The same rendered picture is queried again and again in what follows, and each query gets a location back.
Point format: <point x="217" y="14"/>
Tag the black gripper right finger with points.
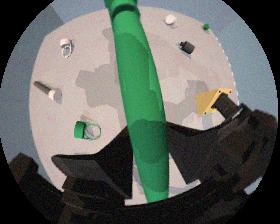
<point x="190" y="148"/>

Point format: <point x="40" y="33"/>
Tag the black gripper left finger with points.
<point x="112" y="164"/>

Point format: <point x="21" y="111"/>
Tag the white cylinder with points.
<point x="171" y="20"/>
<point x="66" y="43"/>

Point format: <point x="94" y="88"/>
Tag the green cylindrical rail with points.
<point x="143" y="105"/>

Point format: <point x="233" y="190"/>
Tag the dark grey rod with white tip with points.
<point x="52" y="93"/>

